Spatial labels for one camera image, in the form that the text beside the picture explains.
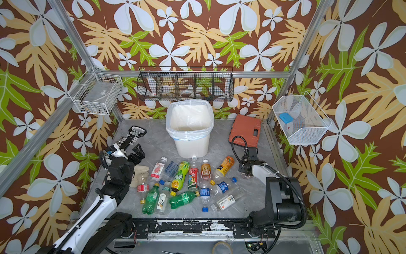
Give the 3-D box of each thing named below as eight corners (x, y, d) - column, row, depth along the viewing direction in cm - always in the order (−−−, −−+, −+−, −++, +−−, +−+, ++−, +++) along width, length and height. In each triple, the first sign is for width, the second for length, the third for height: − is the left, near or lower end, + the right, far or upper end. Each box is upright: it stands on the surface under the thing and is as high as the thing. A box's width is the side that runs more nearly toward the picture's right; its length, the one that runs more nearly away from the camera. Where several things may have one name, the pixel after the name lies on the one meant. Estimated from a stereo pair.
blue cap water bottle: (220, 195, 85) (221, 192, 82) (215, 187, 88) (216, 184, 84) (238, 185, 89) (240, 182, 85) (233, 178, 92) (234, 174, 88)
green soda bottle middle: (171, 209, 81) (170, 206, 77) (170, 199, 84) (168, 196, 80) (200, 201, 84) (200, 198, 80) (198, 191, 87) (198, 188, 83)
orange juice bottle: (214, 173, 95) (215, 169, 90) (226, 159, 101) (227, 154, 97) (222, 179, 92) (223, 175, 88) (234, 164, 99) (235, 159, 94)
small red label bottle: (138, 191, 85) (136, 189, 82) (139, 185, 87) (137, 182, 85) (148, 191, 85) (146, 189, 82) (150, 185, 87) (148, 182, 85)
